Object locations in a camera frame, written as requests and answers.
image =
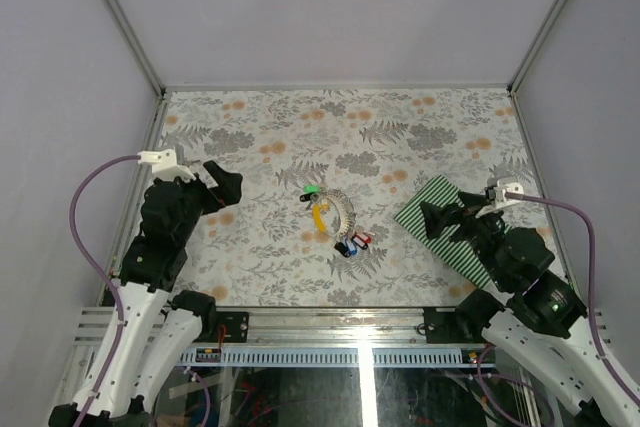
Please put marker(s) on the red tag key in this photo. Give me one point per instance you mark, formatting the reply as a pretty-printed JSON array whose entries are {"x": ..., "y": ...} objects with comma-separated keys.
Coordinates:
[{"x": 364, "y": 237}]

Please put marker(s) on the blue slotted cable duct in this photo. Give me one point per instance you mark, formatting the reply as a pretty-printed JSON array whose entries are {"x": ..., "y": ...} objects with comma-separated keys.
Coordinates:
[{"x": 323, "y": 357}]

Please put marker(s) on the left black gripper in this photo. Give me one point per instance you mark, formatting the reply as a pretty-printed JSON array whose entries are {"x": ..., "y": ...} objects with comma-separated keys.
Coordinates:
[{"x": 227, "y": 193}]

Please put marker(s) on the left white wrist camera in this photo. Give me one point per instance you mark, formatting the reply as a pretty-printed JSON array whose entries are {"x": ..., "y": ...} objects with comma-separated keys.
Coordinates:
[{"x": 165, "y": 166}]

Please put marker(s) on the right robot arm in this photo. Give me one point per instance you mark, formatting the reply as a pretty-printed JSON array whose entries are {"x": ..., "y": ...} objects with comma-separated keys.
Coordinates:
[{"x": 544, "y": 325}]

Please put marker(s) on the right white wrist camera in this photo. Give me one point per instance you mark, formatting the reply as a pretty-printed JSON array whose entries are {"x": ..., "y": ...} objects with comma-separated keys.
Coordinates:
[{"x": 502, "y": 194}]

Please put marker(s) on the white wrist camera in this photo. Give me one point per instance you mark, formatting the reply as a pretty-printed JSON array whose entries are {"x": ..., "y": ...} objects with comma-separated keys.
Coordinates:
[
  {"x": 502, "y": 194},
  {"x": 165, "y": 166}
]

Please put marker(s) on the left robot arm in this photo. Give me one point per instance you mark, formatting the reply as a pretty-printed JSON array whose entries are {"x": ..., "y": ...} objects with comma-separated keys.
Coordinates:
[{"x": 151, "y": 325}]

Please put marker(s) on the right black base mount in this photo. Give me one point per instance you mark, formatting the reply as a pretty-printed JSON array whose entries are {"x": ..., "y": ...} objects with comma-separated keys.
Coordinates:
[{"x": 456, "y": 325}]

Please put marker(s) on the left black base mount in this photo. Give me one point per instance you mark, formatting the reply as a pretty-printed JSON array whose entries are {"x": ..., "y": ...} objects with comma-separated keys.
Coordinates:
[{"x": 220, "y": 324}]

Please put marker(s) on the yellow tag key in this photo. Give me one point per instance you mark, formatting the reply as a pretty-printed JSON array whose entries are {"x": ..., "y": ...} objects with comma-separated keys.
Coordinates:
[{"x": 318, "y": 210}]

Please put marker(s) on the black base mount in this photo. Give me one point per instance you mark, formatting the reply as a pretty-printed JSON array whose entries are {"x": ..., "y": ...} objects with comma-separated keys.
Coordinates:
[
  {"x": 220, "y": 324},
  {"x": 456, "y": 325}
]

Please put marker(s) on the black tag key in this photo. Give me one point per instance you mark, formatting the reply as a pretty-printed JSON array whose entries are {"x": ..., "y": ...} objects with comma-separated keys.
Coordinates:
[{"x": 342, "y": 249}]

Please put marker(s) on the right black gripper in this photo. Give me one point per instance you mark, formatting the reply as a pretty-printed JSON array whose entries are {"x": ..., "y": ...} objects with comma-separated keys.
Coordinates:
[{"x": 435, "y": 217}]

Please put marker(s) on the light green tag key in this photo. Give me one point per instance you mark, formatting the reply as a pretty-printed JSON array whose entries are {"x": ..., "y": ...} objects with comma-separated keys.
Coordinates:
[{"x": 310, "y": 193}]

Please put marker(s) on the aluminium front rail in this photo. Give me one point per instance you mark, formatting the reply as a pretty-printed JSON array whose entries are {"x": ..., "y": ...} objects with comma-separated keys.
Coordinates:
[{"x": 323, "y": 327}]

